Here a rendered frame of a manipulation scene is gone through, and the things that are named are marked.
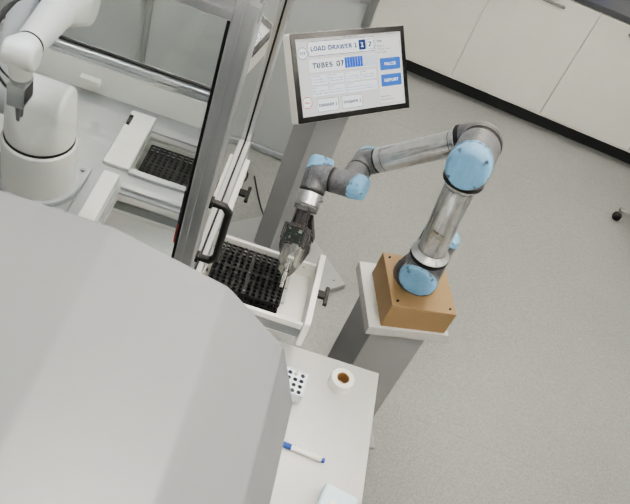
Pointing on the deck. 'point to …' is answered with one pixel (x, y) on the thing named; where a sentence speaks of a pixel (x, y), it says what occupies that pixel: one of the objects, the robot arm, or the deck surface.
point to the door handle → (219, 232)
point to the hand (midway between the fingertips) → (286, 271)
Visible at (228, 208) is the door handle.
